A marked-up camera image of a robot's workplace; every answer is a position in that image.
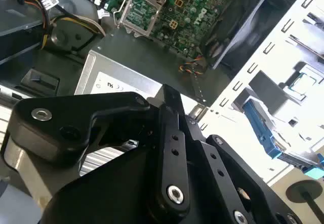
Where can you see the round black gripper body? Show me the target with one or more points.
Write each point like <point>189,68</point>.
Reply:
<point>114,196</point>

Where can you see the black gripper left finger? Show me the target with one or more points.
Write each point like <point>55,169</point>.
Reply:
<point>50,132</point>

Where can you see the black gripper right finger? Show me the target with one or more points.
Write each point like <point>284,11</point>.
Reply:
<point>227,163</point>

